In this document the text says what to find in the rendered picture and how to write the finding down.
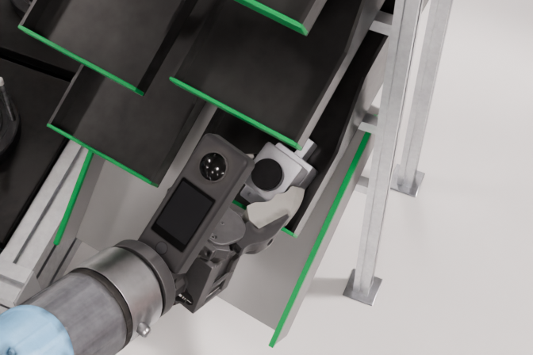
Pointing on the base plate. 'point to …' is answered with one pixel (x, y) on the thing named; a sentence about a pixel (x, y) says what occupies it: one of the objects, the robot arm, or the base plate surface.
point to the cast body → (278, 171)
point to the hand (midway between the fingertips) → (274, 173)
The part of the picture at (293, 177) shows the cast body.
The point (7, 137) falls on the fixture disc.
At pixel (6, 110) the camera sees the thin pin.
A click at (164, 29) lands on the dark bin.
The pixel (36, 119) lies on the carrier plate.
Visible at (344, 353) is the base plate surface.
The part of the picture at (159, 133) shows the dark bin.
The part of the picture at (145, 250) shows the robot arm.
